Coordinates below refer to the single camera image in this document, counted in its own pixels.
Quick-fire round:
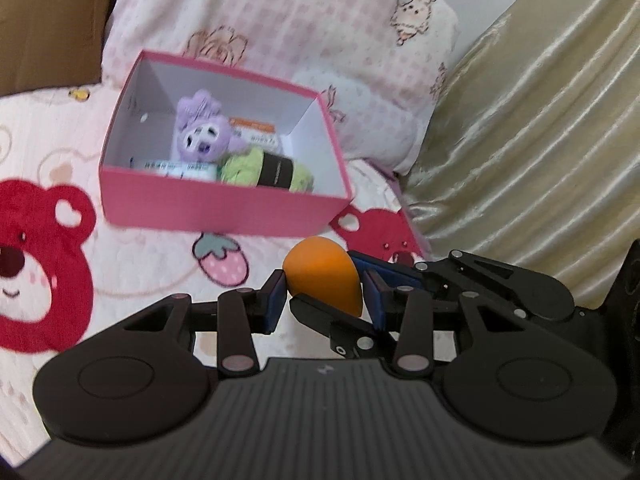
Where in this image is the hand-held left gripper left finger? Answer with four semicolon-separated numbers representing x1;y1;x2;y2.
120;269;288;380

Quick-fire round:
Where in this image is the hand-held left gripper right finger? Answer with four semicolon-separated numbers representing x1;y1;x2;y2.
363;269;518;377

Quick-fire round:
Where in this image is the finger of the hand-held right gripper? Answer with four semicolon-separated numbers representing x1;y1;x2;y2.
347;249;516;292
289;294;397;361

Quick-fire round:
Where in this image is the orange makeup sponge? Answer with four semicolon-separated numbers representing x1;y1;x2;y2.
282;237;362;317

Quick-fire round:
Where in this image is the pink cardboard box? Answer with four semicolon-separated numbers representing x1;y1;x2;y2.
98;50;352;238

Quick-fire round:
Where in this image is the green yarn ball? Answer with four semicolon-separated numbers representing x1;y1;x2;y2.
218;147;316;193

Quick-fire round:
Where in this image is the purple plush toy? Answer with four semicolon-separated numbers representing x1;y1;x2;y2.
172;90;251;163

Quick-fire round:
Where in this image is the white box with orange label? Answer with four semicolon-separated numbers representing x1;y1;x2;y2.
227;116;282;150

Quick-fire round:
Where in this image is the gold satin cloth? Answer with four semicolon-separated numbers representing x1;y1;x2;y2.
400;0;640;311

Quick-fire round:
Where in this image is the pink checked cartoon pillow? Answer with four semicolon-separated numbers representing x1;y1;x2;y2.
102;0;458;173

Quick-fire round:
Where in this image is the brown pillow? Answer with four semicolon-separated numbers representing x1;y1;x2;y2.
0;0;126;96

